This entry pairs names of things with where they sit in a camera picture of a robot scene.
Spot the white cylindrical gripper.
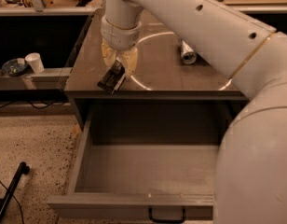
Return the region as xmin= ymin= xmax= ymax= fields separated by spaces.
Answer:
xmin=101 ymin=16 xmax=142 ymax=78

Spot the black rxbar chocolate bar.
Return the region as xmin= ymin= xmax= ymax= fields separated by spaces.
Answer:
xmin=98 ymin=60 xmax=126 ymax=94

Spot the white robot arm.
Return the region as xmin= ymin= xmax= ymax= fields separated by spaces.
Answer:
xmin=102 ymin=0 xmax=287 ymax=224

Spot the grey counter cabinet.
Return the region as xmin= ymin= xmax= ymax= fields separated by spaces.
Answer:
xmin=65 ymin=8 xmax=247 ymax=126

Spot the grey open top drawer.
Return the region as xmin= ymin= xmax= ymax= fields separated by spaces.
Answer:
xmin=48 ymin=105 xmax=229 ymax=220

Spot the silver blue soda can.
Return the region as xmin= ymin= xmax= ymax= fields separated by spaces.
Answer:
xmin=180 ymin=40 xmax=198 ymax=64

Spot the low grey side shelf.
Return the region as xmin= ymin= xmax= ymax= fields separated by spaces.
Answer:
xmin=0 ymin=67 xmax=72 ymax=91

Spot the white paper cup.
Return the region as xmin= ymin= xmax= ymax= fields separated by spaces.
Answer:
xmin=25 ymin=52 xmax=45 ymax=74

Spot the dark round dish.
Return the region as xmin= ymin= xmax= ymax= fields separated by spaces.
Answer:
xmin=1 ymin=58 xmax=28 ymax=77

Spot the black pole on floor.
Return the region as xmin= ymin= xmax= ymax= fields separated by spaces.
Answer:
xmin=0 ymin=161 xmax=30 ymax=224

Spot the black drawer handle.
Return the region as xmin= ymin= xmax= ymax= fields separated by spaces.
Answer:
xmin=148 ymin=207 xmax=186 ymax=224

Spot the black floor cable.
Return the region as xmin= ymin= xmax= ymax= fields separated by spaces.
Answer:
xmin=0 ymin=158 xmax=26 ymax=224

